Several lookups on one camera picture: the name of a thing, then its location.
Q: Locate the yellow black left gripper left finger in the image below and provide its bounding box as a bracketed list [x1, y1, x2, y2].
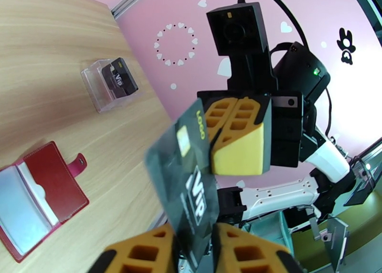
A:
[86, 223, 181, 273]

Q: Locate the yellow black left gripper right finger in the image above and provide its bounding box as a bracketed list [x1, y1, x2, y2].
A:
[212, 222, 305, 273]

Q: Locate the black VIP credit card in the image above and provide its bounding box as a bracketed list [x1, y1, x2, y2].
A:
[101, 57, 139, 99]
[144, 98, 222, 271]

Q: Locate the clear acrylic card stand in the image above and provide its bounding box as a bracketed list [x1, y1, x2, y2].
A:
[80, 57, 141, 114]

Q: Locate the red leather card holder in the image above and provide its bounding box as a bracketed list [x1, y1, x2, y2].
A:
[0, 141, 90, 264]

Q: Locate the aluminium frame post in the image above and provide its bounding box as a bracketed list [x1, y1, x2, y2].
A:
[111, 0, 164, 20]

